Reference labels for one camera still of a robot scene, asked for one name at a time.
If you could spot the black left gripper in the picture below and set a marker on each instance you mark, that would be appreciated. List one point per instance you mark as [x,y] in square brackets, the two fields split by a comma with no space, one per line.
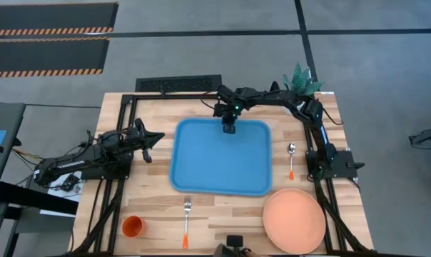
[137,137]

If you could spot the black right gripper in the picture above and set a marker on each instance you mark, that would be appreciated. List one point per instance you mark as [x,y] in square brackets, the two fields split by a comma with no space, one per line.
[229,109]

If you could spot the orange plastic cup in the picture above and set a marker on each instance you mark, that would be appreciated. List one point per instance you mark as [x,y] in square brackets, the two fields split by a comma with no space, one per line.
[132,226]

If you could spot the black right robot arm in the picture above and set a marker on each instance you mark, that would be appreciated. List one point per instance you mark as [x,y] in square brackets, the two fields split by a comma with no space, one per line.
[319,121]

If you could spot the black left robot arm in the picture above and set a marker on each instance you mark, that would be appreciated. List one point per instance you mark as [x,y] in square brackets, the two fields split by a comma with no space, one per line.
[76,162]

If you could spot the blue plastic tray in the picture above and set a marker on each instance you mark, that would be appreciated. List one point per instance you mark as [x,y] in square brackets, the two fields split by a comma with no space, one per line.
[219,160]

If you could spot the black floor grille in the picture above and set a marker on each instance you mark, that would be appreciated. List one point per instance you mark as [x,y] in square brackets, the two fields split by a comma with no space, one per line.
[178,84]

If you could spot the green snake plant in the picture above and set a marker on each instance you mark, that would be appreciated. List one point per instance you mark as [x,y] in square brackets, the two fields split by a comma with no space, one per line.
[301,82]

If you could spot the small circuit board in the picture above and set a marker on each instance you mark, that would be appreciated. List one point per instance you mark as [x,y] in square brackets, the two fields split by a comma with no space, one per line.
[70,182]

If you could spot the white paper sheet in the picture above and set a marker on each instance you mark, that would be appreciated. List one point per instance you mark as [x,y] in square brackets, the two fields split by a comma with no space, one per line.
[64,200]

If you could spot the black mat hazard stripes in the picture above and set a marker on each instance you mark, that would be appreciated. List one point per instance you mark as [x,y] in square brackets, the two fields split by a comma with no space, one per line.
[44,57]
[51,18]

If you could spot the dark grey side desk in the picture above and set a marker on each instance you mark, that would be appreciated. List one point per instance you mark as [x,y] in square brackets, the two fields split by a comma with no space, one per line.
[1,118]

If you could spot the black aluminium table frame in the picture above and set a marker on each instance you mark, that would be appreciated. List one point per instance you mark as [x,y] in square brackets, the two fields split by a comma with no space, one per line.
[124,107]

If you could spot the black table-level camera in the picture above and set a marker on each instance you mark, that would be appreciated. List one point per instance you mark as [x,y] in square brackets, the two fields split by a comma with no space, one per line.
[234,241]

